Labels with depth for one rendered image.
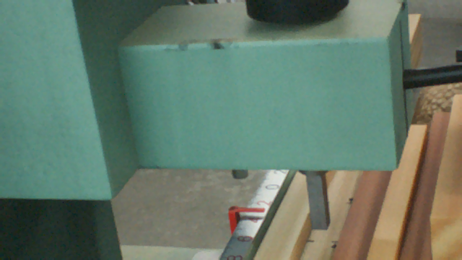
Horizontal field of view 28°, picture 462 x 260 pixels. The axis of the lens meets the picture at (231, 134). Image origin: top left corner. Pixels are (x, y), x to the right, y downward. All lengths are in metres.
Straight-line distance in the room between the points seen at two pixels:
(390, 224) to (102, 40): 0.18
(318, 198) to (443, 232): 0.07
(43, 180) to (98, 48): 0.07
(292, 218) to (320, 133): 0.09
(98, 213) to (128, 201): 2.08
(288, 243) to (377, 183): 0.09
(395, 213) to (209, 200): 2.17
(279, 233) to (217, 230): 1.99
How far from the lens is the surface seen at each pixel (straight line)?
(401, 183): 0.54
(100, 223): 0.67
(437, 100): 0.75
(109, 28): 0.46
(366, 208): 0.54
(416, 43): 0.86
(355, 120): 0.45
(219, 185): 2.75
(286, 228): 0.52
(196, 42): 0.45
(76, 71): 0.44
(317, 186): 0.50
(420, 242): 0.50
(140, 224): 2.61
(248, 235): 0.51
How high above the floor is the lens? 1.20
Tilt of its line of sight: 23 degrees down
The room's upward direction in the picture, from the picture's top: 8 degrees counter-clockwise
